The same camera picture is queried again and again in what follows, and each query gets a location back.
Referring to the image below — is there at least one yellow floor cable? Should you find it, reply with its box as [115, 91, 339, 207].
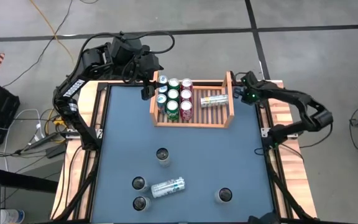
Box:
[29, 0, 76, 144]

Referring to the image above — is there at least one blue grey table mat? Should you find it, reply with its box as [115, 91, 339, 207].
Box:
[90, 84, 278, 222]

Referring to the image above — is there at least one red Coca-Cola can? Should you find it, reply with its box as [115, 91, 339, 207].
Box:
[180, 78, 194, 91]
[180, 100, 194, 121]
[180, 89, 194, 101]

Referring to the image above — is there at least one black floor cable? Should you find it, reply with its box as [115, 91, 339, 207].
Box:
[2, 0, 74, 88]

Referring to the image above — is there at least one wooden slatted shelf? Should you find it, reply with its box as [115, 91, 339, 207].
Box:
[149, 70, 235, 129]

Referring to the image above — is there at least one white Celsius Tropical Vibe can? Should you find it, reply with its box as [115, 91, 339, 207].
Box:
[200, 94, 229, 108]
[155, 147, 171, 167]

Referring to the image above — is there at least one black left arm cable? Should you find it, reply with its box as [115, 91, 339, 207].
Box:
[73, 30, 176, 85]

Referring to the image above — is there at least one black plastic crate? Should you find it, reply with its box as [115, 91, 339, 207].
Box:
[0, 80, 21, 147]

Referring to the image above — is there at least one black power strip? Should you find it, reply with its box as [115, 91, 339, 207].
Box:
[19, 132, 60, 155]

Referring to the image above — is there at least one white Celsius Arctic Vibe can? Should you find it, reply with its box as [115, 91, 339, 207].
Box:
[150, 176, 186, 199]
[131, 176, 150, 192]

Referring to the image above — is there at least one white blue container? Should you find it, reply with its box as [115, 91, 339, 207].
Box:
[0, 208, 26, 224]

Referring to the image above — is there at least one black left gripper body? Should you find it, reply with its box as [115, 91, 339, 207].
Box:
[135, 45, 164, 82]

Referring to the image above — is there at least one silver mounting bracket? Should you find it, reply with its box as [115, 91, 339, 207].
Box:
[65, 128, 104, 140]
[260, 126, 298, 139]

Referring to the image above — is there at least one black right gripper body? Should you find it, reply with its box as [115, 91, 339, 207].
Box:
[240, 70, 264, 105]

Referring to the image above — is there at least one black cable loop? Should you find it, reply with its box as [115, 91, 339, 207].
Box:
[230, 70, 249, 84]

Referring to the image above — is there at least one black floor beam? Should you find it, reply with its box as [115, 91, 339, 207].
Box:
[0, 167, 59, 194]

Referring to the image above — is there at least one white cable with plug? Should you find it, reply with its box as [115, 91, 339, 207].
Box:
[3, 108, 43, 172]

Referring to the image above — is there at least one black power adapter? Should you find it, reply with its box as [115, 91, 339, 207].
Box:
[45, 144, 67, 159]

